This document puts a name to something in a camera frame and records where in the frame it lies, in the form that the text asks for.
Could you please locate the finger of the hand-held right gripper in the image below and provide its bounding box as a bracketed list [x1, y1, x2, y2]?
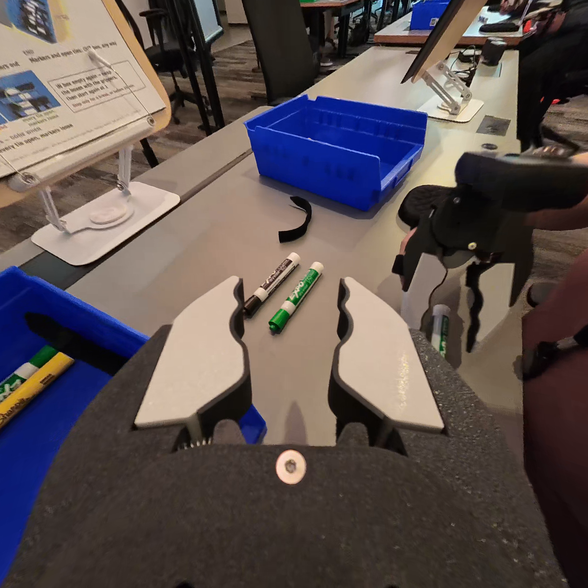
[465, 262, 515, 354]
[400, 252, 450, 324]

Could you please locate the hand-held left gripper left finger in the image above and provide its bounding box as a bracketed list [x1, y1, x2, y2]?
[133, 276, 252, 443]

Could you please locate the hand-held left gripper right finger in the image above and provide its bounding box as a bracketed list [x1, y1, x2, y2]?
[332, 277, 446, 445]

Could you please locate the green dry-erase marker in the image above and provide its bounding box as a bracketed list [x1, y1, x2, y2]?
[0, 345, 59, 391]
[268, 261, 325, 334]
[431, 303, 452, 359]

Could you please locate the black dry-erase marker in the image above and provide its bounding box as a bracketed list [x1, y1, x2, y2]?
[242, 252, 301, 319]

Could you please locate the blue plastic bin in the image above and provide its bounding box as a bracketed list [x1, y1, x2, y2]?
[0, 266, 268, 506]
[410, 0, 450, 30]
[243, 94, 429, 213]

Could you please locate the black velcro tie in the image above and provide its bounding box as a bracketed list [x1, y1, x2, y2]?
[278, 196, 313, 244]

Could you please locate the person's right forearm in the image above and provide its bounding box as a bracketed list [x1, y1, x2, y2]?
[524, 195, 588, 231]

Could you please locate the black quilted wrist rest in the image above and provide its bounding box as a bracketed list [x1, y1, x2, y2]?
[397, 185, 465, 232]

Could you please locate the person in maroon shirt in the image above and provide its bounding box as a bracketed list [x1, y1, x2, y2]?
[521, 250, 588, 588]

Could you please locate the yellow highlighter marker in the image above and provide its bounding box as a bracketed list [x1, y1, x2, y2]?
[0, 351, 75, 432]

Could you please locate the wooden document stand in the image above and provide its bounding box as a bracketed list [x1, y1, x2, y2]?
[401, 0, 488, 123]
[0, 0, 181, 267]

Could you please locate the black office chair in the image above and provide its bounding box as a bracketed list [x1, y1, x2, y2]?
[115, 0, 185, 126]
[241, 0, 322, 107]

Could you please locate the black sign board stand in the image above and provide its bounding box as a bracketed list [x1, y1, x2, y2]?
[175, 0, 227, 136]

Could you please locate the printed instruction sheet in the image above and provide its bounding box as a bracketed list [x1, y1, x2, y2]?
[0, 0, 167, 180]

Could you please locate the black harness strap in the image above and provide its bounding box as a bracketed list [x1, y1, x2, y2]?
[523, 332, 588, 381]

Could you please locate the black cable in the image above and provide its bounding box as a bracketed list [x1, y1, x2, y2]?
[452, 46, 483, 88]

